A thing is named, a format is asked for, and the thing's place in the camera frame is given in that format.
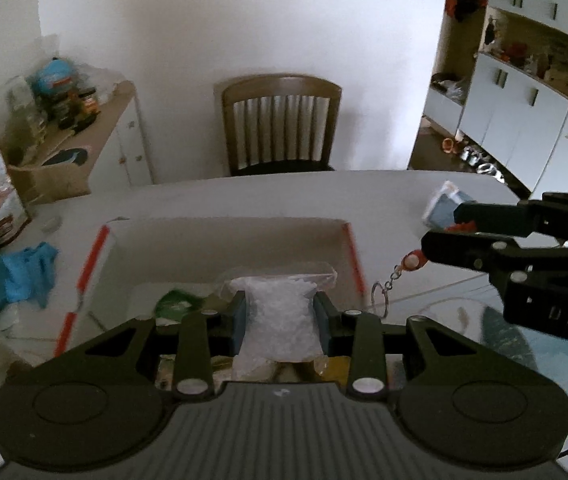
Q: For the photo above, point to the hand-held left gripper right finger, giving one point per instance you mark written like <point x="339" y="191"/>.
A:
<point x="320" y="321"/>

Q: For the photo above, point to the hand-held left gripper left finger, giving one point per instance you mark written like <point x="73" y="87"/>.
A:
<point x="240" y="321"/>

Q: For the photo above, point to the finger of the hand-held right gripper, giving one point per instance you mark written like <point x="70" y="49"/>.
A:
<point x="499" y="215"/>
<point x="469" y="250"/>

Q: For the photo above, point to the clear bag of white crystals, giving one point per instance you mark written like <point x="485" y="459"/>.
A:
<point x="279" y="320"/>

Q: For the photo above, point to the green printed cloth pouch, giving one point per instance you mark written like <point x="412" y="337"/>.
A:
<point x="176" y="302"/>

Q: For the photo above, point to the white cardboard box orange edges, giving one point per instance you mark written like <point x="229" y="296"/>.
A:
<point x="223" y="245"/>

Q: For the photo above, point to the blue white packet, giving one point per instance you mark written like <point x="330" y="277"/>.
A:
<point x="444" y="210"/>

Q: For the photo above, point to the metal bowls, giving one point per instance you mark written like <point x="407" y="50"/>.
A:
<point x="479" y="160"/>

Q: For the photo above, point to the orange floor pot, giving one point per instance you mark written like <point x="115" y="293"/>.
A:
<point x="449" y="145"/>

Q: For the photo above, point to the white side cabinet wooden top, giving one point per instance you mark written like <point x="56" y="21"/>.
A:
<point x="123" y="130"/>

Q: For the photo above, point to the blue cloth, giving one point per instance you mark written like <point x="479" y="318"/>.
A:
<point x="18" y="275"/>

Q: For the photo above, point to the brown cardboard box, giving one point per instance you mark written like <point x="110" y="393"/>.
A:
<point x="53" y="180"/>

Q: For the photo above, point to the brown wooden chair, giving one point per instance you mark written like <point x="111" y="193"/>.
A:
<point x="279" y="87"/>

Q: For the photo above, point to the dark jar orange label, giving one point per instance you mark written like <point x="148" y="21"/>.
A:
<point x="88" y="102"/>

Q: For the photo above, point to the dark glass jar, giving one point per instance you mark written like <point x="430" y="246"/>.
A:
<point x="67" y="110"/>

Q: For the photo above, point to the clear plastic bags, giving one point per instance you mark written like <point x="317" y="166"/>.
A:
<point x="106" y="82"/>

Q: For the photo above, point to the blue orange round packet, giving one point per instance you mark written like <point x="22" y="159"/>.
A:
<point x="53" y="76"/>

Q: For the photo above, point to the white wall cupboard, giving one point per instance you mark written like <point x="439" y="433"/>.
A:
<point x="514" y="110"/>

